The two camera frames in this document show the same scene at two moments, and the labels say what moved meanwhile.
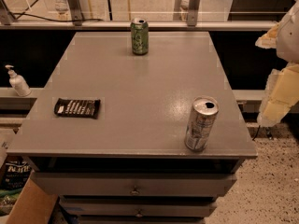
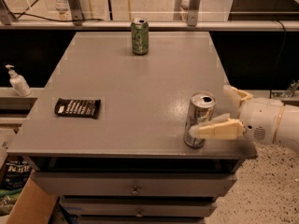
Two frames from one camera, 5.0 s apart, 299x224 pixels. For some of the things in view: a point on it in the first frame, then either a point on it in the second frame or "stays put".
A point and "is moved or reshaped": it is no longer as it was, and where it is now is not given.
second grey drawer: (136, 205) stays put
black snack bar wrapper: (78, 107) stays put
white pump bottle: (18, 82) stays put
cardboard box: (35, 203) stays put
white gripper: (290, 42) → (259, 119)
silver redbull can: (204, 112) is moved or reshaped
